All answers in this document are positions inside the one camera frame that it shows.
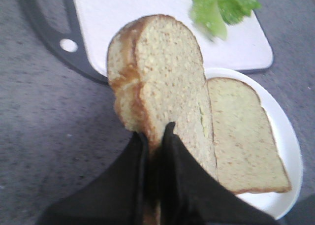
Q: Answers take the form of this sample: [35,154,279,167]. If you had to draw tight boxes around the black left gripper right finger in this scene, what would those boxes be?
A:
[159,122,277,225]

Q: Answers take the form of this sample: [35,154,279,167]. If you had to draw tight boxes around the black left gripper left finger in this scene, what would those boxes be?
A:
[36,133,148,225]

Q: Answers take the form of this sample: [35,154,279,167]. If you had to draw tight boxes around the bread slice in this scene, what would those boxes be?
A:
[207,77,291,194]
[106,14,219,225]

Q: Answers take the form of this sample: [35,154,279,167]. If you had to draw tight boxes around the green lettuce leaf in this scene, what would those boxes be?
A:
[189,0,261,40]

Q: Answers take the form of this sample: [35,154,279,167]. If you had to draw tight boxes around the white round plate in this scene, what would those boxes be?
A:
[205,68,303,220]

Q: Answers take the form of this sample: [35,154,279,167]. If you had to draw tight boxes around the white cutting board black handle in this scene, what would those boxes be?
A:
[19,0,273,82]

